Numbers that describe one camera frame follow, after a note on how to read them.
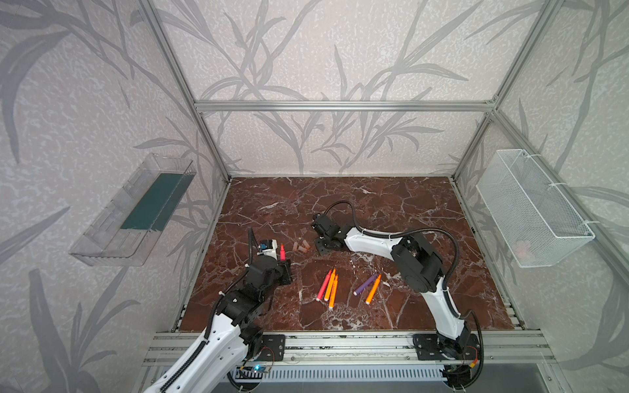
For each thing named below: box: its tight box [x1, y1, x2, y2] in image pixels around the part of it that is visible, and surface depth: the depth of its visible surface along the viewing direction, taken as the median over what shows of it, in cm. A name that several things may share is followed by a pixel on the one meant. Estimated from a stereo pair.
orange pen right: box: [365, 274, 382, 306], surface depth 86 cm
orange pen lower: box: [328, 274, 339, 309], surface depth 86 cm
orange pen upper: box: [323, 268, 337, 302], surface depth 88 cm
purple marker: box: [352, 273, 379, 296], surface depth 88 cm
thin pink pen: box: [316, 270, 333, 303], surface depth 87 cm
